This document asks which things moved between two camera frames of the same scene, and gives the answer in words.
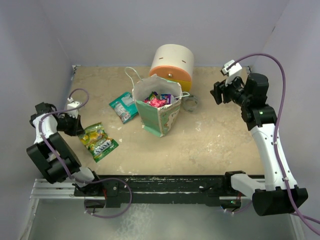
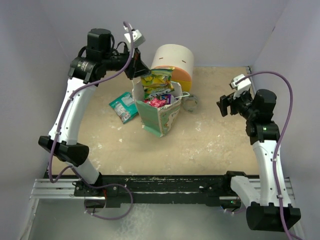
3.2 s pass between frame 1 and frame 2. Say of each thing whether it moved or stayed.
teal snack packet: stayed
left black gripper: moved
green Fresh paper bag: stayed
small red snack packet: stayed
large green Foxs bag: moved
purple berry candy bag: stayed
